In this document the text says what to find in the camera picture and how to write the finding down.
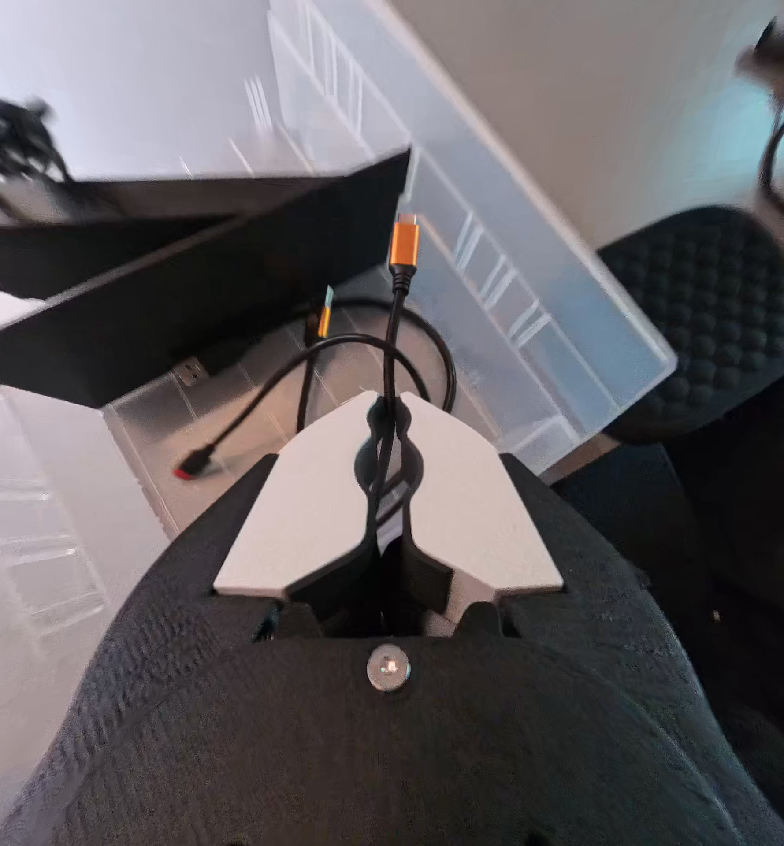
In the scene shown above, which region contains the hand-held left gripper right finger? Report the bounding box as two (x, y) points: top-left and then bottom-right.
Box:
(398, 391), (565, 623)

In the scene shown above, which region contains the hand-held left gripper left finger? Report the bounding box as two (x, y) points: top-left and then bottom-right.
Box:
(213, 390), (384, 604)

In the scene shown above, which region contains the black cable with red plugs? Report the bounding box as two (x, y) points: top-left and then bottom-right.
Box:
(172, 334), (432, 482)

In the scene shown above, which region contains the clear plastic bin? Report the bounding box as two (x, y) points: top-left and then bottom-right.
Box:
(0, 0), (680, 635)

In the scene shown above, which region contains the black cable with orange plugs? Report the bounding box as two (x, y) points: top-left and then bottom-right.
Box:
(296, 211), (459, 551)

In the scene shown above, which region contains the black cable of grey hub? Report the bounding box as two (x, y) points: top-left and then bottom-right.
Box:
(736, 20), (784, 229)

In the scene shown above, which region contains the dark flat box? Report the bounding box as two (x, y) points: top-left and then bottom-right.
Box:
(0, 148), (414, 408)

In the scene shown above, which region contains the black hex-patterned pouch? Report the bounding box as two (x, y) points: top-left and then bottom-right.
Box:
(597, 205), (784, 445)

